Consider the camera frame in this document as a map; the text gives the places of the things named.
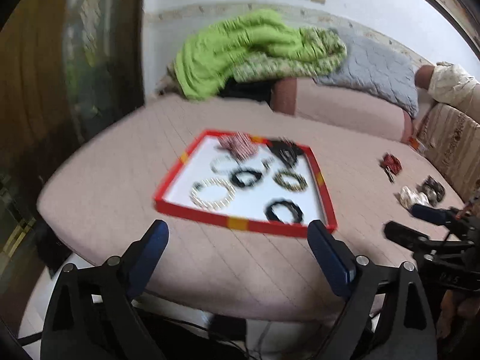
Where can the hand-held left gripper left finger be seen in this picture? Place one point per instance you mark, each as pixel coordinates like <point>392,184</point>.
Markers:
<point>150,255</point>

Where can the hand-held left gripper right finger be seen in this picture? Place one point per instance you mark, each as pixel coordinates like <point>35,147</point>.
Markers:
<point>330,258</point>

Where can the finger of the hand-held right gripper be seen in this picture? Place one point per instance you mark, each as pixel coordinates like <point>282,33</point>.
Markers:
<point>403,234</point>
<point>427,213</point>

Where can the red tray with white inside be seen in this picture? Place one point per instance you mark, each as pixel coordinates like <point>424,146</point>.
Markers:
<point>258,198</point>

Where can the person's right hand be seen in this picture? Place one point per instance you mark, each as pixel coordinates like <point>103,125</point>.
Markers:
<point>459,311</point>

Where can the white patterned scrunchie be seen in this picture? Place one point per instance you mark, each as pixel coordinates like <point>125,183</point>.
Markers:
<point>410,197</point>

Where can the dark patterned scrunchie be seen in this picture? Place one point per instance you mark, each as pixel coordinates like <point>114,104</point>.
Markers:
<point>435,187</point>

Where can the red patterned scrunchie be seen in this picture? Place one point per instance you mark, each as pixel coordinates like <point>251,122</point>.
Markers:
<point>392,163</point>

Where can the small orange box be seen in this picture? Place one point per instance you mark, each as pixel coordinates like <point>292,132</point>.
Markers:
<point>414,143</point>

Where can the striped beige headboard cushion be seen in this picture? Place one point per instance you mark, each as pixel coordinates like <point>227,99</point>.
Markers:
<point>450,138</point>

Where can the black hair claw clip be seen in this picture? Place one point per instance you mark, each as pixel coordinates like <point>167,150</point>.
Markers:
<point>283,152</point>

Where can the cream floral pillow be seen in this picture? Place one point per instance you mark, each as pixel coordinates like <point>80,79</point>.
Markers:
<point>453,84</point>

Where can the brown pillow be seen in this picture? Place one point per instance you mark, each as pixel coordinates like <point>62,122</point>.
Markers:
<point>423,78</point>

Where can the pink bolster pillow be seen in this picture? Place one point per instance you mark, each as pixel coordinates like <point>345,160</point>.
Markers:
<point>337,108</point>

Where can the pink checked scrunchie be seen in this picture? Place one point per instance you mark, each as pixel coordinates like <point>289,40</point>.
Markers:
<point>240,146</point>

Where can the grey quilted blanket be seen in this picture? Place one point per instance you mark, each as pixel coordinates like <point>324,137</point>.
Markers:
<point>378,67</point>

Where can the beige patterned cloth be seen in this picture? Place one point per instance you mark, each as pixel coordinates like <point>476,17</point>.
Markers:
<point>168,80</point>

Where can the dark cloth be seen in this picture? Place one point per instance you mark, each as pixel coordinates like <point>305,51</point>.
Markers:
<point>243,90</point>

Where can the dark wooden cabinet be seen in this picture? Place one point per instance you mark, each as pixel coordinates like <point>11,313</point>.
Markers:
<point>37,82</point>

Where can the green quilt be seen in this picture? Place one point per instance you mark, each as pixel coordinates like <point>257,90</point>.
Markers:
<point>243,48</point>

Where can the framed wall picture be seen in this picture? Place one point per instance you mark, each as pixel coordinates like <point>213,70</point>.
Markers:
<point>450,3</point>

